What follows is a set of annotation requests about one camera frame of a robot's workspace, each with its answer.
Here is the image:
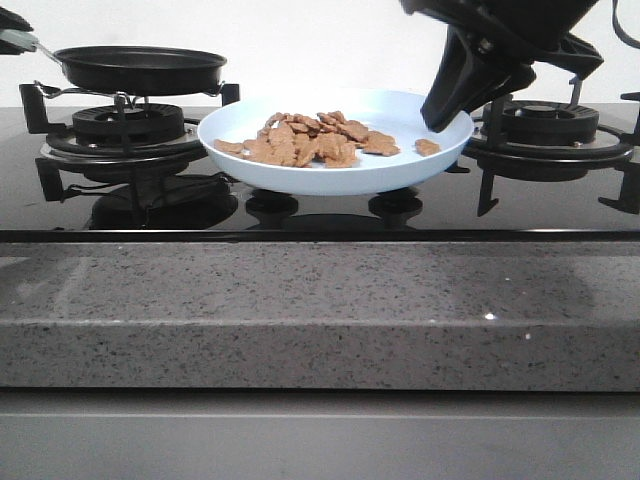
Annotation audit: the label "black frying pan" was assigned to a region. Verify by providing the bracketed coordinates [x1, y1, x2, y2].
[0, 28, 229, 97]

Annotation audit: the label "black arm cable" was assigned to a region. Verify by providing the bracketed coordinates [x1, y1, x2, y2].
[610, 0, 640, 51]

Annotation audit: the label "light blue plate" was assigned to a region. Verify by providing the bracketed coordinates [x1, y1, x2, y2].
[197, 89, 474, 196]

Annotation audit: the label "black glass gas cooktop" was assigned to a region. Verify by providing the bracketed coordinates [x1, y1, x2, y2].
[1, 108, 639, 243]

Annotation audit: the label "right-side burner with pan support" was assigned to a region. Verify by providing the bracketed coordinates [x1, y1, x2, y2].
[464, 79, 639, 216]

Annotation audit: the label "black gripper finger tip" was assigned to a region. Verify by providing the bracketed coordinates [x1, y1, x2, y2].
[0, 7, 36, 54]

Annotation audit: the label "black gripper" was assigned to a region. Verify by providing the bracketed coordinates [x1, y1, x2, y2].
[401, 1, 603, 131]

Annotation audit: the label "brown meat slices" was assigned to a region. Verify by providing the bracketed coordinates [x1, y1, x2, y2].
[213, 110, 442, 169]

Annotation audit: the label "left-side burner with pan support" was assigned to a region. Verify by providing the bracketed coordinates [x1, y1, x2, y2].
[18, 82, 241, 174]

